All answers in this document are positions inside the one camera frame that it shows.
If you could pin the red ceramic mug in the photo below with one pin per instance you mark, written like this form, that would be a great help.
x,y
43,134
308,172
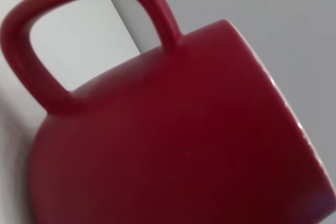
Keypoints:
x,y
183,129

